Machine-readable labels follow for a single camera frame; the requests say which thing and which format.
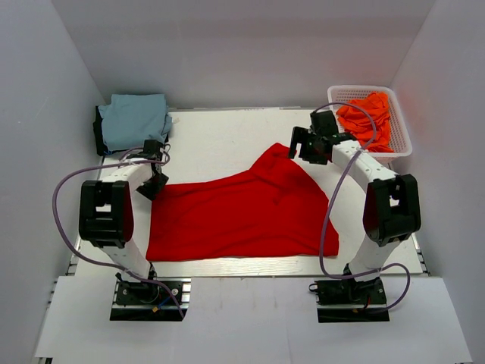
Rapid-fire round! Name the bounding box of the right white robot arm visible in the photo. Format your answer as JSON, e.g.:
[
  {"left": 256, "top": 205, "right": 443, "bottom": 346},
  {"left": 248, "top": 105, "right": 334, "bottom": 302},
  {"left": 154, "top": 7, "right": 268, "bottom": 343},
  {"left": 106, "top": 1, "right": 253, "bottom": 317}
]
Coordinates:
[{"left": 288, "top": 109, "right": 421, "bottom": 303}]

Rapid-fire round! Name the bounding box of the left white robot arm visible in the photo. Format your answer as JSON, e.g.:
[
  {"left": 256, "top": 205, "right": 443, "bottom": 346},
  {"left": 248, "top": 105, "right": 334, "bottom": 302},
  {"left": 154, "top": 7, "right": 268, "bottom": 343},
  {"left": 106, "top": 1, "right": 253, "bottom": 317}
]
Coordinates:
[{"left": 79, "top": 163, "right": 168, "bottom": 303}]

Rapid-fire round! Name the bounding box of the red t shirt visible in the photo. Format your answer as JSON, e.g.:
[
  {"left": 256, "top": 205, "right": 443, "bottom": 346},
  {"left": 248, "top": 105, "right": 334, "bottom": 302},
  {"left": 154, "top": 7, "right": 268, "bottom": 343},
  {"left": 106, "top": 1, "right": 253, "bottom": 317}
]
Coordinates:
[{"left": 145, "top": 143, "right": 340, "bottom": 262}]

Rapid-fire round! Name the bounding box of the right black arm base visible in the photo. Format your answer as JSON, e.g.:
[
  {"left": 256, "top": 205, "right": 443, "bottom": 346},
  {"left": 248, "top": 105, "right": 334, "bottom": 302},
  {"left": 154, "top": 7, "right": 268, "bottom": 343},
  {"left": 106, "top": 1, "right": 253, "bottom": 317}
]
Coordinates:
[{"left": 308, "top": 278, "right": 390, "bottom": 323}]

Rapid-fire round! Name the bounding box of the folded light blue t shirt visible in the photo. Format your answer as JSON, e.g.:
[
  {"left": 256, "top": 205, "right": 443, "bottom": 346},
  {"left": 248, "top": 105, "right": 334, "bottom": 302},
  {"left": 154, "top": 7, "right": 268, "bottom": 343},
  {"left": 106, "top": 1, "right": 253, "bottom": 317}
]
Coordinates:
[{"left": 97, "top": 94, "right": 173, "bottom": 152}]

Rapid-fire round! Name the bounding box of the orange t shirt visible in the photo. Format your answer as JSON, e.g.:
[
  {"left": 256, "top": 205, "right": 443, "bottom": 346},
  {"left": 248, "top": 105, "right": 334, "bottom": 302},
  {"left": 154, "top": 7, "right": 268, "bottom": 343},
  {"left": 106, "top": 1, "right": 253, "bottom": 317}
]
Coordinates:
[{"left": 336, "top": 92, "right": 394, "bottom": 153}]

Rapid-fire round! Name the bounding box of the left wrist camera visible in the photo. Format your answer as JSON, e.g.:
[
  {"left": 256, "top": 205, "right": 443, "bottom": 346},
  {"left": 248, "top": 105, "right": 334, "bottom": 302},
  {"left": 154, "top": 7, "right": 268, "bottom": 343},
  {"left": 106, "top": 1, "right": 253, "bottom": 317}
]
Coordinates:
[{"left": 119, "top": 140, "right": 164, "bottom": 162}]

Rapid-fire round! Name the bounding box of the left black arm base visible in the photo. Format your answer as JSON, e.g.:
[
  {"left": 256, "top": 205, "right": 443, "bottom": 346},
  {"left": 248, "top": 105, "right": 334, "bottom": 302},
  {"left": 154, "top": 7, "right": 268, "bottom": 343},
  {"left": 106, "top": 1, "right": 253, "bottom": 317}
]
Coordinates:
[{"left": 110, "top": 279, "right": 191, "bottom": 322}]

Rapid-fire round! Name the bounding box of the white plastic basket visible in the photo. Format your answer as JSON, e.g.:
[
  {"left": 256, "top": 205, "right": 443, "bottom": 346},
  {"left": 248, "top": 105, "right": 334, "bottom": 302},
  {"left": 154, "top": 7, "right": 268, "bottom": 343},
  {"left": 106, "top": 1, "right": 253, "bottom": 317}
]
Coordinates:
[{"left": 327, "top": 85, "right": 412, "bottom": 164}]

